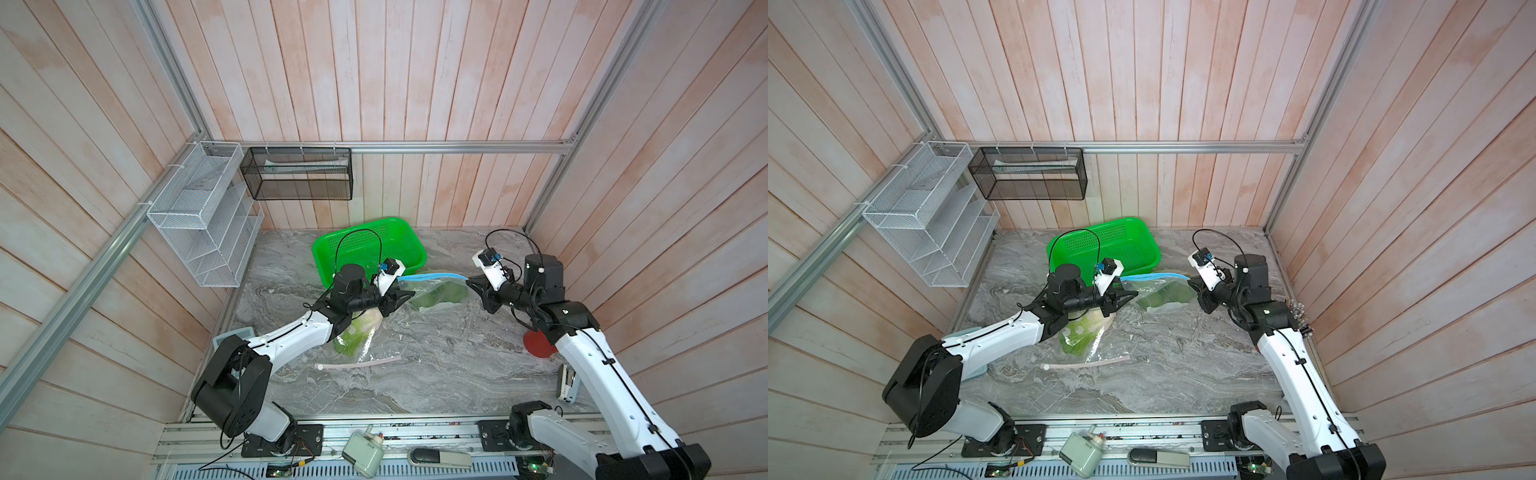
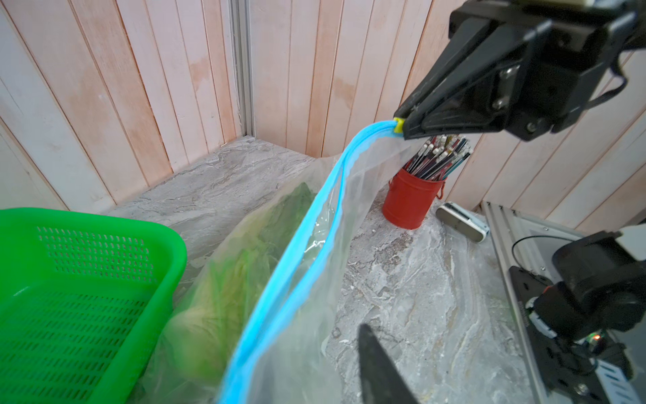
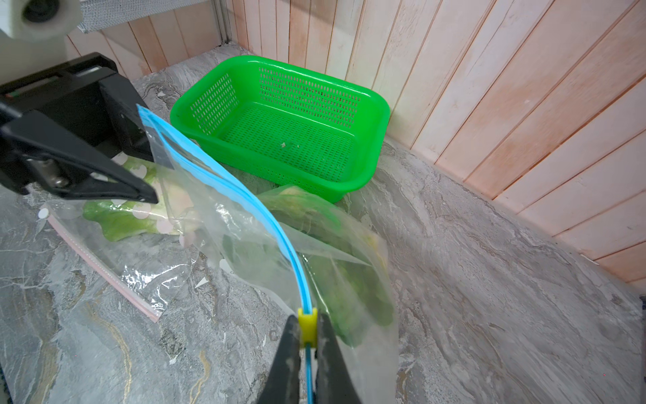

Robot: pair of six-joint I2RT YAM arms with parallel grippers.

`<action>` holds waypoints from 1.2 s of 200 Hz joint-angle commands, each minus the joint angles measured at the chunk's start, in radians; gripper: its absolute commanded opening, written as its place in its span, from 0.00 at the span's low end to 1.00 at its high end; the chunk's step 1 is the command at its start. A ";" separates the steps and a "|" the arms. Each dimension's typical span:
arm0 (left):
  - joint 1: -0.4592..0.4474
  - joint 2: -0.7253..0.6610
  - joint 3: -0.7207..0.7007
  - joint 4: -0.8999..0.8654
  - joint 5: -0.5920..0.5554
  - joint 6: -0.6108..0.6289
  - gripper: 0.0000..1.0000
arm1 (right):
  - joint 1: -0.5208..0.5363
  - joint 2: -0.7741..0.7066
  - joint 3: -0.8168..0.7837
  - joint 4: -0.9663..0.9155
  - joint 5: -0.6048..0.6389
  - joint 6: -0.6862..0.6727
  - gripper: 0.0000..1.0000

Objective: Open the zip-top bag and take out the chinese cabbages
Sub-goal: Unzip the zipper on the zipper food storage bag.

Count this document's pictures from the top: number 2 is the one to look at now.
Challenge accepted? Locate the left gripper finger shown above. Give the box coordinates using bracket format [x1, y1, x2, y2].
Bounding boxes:
[358, 323, 417, 404]

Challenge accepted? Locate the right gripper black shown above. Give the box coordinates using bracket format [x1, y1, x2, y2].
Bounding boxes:
[395, 1, 645, 139]

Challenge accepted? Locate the clear zip bag blue seal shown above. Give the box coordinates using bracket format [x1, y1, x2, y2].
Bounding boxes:
[135, 119, 422, 403]

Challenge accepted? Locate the chinese cabbage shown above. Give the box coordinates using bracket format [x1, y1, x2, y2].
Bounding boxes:
[164, 183, 316, 385]

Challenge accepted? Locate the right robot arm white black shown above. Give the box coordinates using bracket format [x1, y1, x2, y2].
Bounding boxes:
[395, 1, 645, 403]

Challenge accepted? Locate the red pen holder cup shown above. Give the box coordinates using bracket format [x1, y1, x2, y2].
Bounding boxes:
[382, 168, 445, 230]

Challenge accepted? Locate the green plastic basket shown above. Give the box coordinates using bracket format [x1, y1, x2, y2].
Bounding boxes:
[1, 208, 187, 403]

